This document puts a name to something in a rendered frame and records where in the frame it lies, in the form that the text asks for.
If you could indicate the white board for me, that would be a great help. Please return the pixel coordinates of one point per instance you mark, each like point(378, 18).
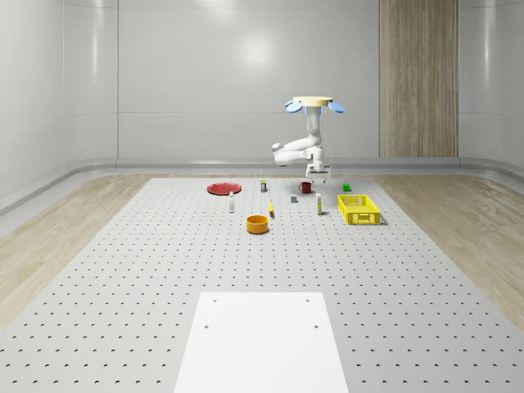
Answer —
point(260, 344)

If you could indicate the yellow bowl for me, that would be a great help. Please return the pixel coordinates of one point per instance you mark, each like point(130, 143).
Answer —
point(257, 225)

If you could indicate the yellow basket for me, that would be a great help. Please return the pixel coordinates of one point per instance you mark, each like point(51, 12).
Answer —
point(358, 210)

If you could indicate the red plate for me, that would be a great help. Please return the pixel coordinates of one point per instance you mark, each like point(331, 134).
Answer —
point(224, 188)

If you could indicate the flat-sided can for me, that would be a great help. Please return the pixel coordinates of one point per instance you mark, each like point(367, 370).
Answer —
point(263, 186)

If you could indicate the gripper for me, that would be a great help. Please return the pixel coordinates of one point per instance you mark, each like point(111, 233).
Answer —
point(318, 170)

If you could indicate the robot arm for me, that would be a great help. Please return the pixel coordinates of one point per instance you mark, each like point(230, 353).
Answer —
point(312, 123)

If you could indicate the small white bottle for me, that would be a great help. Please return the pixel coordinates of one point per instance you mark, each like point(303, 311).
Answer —
point(231, 204)

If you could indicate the banana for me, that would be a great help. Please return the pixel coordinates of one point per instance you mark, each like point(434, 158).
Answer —
point(271, 209)

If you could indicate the white yellow box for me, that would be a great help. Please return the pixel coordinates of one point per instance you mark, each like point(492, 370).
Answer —
point(319, 204)

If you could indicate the red mug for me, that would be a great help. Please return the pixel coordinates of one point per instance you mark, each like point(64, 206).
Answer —
point(306, 187)

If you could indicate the drone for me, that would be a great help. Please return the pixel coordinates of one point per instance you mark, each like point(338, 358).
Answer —
point(313, 100)

